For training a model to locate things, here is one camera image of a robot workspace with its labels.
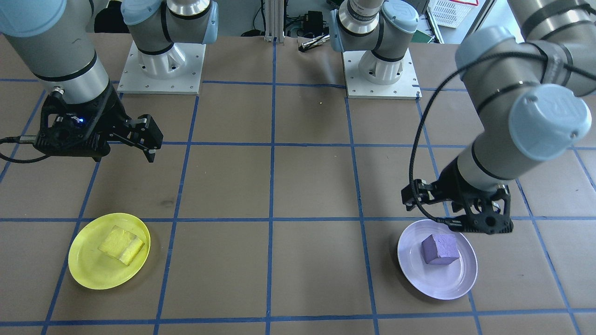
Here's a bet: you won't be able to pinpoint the small metal tool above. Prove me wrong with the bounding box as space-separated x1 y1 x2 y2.
300 33 331 53

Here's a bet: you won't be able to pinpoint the smooth black gripper cable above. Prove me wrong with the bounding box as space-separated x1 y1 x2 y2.
0 135 52 164

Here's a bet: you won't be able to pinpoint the light purple plastic plate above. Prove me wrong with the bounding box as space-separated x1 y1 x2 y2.
397 219 478 301

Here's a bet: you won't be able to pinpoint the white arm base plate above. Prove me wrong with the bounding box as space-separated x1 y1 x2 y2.
342 49 421 99
117 41 206 95

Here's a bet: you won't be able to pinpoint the purple foam block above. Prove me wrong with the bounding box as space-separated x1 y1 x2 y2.
421 234 460 266

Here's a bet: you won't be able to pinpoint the black power adapter box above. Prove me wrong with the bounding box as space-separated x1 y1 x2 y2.
303 10 326 35

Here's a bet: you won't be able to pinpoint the yellow plastic plate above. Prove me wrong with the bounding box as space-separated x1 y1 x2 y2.
68 213 151 290

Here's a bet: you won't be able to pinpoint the braided black gripper cable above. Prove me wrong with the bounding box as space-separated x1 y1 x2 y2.
409 42 596 231

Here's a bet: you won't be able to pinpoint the white plastic basket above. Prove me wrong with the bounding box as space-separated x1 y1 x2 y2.
427 0 480 28

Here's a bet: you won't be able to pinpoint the yellow foam block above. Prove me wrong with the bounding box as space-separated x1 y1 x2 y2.
98 226 146 266

